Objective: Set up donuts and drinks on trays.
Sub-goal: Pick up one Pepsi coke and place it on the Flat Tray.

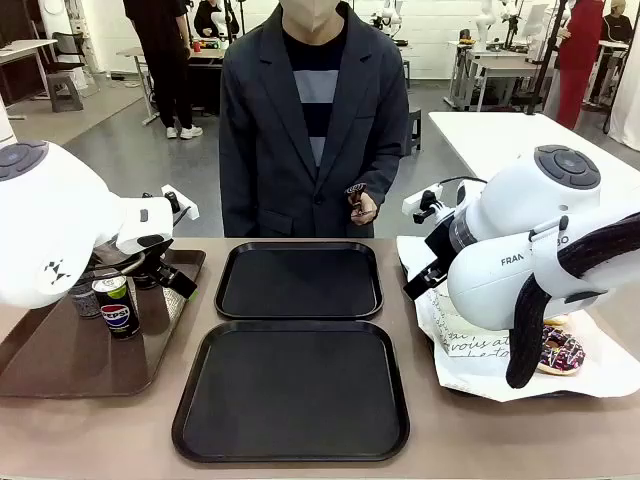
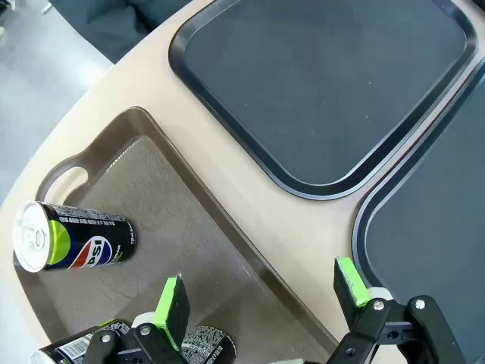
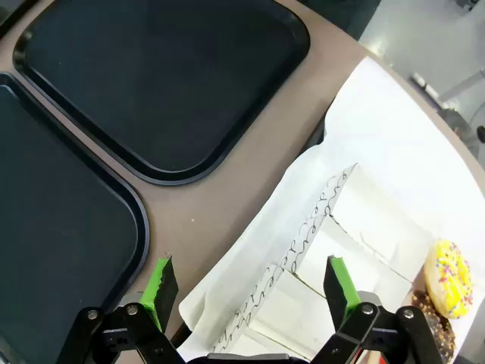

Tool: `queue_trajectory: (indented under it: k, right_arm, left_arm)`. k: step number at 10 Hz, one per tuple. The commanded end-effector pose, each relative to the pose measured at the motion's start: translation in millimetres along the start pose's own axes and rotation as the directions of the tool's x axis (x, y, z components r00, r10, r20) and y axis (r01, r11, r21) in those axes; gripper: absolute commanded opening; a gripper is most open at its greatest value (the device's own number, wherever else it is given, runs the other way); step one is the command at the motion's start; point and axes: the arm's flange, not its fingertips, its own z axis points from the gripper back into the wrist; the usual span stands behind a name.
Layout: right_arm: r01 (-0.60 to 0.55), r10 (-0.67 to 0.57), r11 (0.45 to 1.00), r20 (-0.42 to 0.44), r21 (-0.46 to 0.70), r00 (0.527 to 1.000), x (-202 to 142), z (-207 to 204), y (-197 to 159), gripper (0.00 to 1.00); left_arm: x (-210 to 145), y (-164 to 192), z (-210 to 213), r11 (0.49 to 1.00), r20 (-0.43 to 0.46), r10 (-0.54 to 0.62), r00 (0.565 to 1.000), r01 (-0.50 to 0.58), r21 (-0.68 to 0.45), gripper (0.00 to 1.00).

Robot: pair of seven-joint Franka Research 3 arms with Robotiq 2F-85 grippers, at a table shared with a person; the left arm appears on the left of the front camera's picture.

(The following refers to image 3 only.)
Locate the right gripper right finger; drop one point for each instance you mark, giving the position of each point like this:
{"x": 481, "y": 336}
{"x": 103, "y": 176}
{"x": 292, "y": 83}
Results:
{"x": 335, "y": 292}

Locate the brown plastic serving tray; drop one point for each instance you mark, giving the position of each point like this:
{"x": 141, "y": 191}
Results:
{"x": 7, "y": 13}

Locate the yellow iced sprinkled donut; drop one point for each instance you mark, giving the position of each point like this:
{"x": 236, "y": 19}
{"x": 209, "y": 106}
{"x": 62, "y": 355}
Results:
{"x": 451, "y": 277}

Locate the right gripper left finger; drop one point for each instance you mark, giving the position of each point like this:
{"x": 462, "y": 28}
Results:
{"x": 166, "y": 288}

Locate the white printed paper donut box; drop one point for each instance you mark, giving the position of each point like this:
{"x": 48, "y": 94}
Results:
{"x": 288, "y": 303}
{"x": 379, "y": 220}
{"x": 341, "y": 239}
{"x": 257, "y": 345}

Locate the black plastic serving tray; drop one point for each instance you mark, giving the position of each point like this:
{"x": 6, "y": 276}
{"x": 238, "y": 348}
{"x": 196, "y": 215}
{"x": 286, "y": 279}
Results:
{"x": 57, "y": 189}
{"x": 151, "y": 76}

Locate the white paper sheet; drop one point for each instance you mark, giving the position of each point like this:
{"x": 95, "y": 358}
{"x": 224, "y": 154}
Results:
{"x": 379, "y": 113}

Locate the chocolate sprinkled donut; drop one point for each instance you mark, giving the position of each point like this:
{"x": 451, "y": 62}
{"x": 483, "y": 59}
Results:
{"x": 445, "y": 337}

